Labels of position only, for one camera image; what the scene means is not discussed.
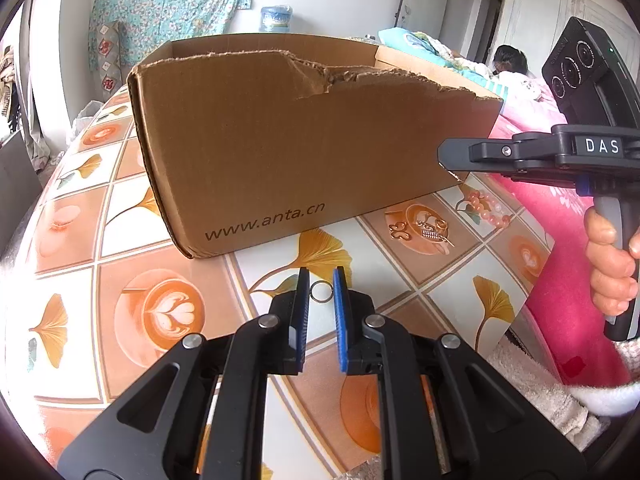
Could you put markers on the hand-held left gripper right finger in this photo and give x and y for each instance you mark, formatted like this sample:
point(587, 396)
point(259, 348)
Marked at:
point(340, 310)

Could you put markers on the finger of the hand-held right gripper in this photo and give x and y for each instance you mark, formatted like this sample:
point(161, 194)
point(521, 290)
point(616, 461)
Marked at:
point(480, 152)
point(545, 174)

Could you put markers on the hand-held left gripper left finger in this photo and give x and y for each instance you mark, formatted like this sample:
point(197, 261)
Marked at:
point(300, 310)

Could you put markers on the gold butterfly earring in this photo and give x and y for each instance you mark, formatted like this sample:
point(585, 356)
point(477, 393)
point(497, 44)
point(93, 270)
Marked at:
point(399, 231)

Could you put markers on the brown cardboard box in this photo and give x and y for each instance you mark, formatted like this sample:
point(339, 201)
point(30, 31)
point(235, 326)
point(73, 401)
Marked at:
point(300, 160)

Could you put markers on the person's right hand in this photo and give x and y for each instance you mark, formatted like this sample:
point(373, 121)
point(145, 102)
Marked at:
point(607, 270)

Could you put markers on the white wardrobe doors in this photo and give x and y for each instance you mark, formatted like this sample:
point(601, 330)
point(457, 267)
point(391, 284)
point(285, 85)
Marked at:
point(540, 10)

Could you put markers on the blue patterned bedding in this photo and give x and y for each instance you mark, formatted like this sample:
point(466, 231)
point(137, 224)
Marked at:
point(425, 42)

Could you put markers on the white fluffy garment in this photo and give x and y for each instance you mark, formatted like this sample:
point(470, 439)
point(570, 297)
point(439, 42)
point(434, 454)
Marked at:
point(540, 400)

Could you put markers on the large water bottle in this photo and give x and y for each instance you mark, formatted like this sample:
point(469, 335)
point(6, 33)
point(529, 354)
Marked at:
point(276, 19)

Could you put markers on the white plastic bag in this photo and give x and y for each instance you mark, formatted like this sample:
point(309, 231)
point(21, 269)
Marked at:
point(87, 120)

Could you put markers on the patterned cushion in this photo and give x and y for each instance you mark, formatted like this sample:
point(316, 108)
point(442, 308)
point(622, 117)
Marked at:
point(107, 55)

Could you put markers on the floral hanging cloth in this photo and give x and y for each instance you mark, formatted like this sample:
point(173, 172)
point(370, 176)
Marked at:
point(170, 5)

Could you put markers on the grey curtain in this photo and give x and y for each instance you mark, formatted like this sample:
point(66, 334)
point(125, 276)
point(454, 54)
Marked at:
point(35, 85)

